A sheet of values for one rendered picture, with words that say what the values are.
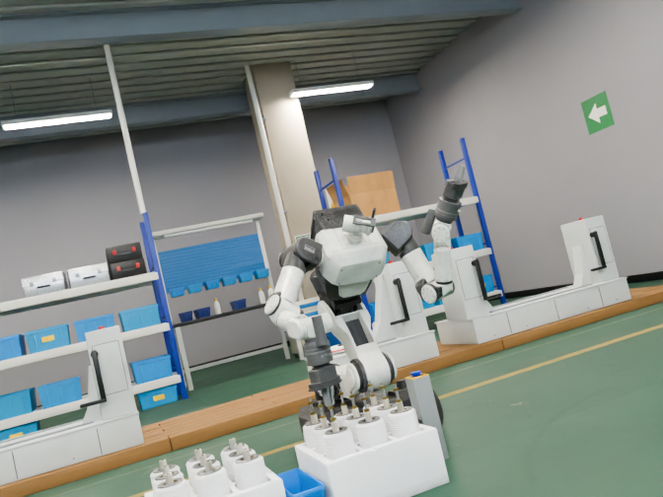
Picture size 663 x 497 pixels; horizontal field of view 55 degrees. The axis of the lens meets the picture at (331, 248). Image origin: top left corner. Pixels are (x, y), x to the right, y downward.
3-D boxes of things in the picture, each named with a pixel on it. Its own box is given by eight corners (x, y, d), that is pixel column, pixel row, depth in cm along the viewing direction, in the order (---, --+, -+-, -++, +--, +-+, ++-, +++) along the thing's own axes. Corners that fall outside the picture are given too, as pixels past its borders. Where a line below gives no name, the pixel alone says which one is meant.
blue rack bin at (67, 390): (43, 406, 645) (39, 386, 646) (83, 395, 659) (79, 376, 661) (40, 410, 599) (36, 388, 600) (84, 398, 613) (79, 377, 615)
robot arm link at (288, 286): (256, 318, 233) (273, 267, 246) (284, 333, 238) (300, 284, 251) (272, 310, 225) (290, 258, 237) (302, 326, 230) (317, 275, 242)
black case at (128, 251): (108, 268, 680) (105, 253, 681) (141, 262, 692) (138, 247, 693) (109, 263, 641) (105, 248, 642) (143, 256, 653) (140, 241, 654)
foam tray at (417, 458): (305, 494, 232) (294, 445, 233) (401, 461, 245) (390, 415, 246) (339, 523, 195) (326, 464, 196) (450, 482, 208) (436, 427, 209)
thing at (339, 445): (331, 494, 202) (318, 438, 203) (338, 484, 211) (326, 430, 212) (360, 489, 200) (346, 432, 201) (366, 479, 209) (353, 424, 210)
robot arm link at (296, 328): (302, 341, 204) (284, 336, 216) (327, 334, 208) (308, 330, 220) (298, 321, 203) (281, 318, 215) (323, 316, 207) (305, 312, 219)
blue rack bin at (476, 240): (439, 259, 823) (435, 244, 824) (464, 253, 837) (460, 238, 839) (460, 253, 777) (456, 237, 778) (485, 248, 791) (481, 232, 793)
